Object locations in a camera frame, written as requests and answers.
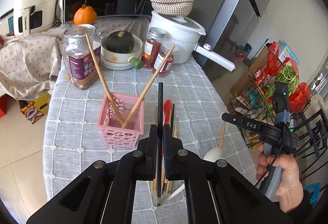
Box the red plastic spoon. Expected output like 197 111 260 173
163 99 173 124

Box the wooden chopstick slanted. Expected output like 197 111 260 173
121 44 176 129

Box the long wooden chopstick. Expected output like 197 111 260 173
85 34 124 125

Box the person's right hand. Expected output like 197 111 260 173
256 143 304 213

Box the green vegetables bunch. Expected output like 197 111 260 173
264 65 300 99

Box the pink perforated utensil basket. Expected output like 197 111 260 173
96 92 145 148

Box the grey checked tablecloth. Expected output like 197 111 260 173
43 59 256 198

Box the yellow printed cardboard box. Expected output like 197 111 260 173
18 92 51 124

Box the large clear nut jar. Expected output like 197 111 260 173
60 24 101 90

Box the white plate under bowl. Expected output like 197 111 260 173
100 60 133 71

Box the small jar dried fruit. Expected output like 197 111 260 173
152 45 179 77

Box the red box on floor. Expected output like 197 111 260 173
0 95 7 118

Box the floral pink cloth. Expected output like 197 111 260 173
0 15 152 101

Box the dark green pumpkin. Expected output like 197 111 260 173
106 31 134 54

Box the small jar red goji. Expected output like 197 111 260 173
142 27 166 69

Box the orange tangerine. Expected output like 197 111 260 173
73 0 97 25

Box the cream air fryer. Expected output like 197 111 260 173
1 0 57 37

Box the black wire rack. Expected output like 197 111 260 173
226 44 328 158

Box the cream bowl green handle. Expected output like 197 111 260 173
101 35 144 69

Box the white cooking pot with handle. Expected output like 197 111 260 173
149 11 235 71

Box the woven rope basket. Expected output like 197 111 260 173
150 0 195 17

